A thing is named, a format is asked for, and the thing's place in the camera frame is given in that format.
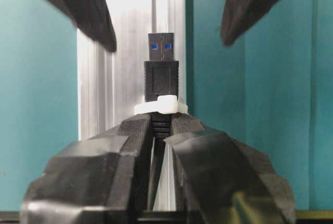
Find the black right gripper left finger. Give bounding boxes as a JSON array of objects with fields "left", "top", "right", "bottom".
[{"left": 20, "top": 114, "right": 153, "bottom": 223}]

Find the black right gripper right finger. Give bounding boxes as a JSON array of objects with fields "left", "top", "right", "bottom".
[{"left": 166, "top": 113, "right": 296, "bottom": 223}]

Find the black USB cable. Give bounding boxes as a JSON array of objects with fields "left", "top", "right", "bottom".
[{"left": 143, "top": 0, "right": 181, "bottom": 209}]

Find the silver aluminium rail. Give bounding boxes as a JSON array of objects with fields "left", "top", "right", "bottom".
[{"left": 76, "top": 0, "right": 195, "bottom": 211}]

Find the white zip tie ring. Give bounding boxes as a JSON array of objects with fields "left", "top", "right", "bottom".
[{"left": 134, "top": 95, "right": 188, "bottom": 115}]

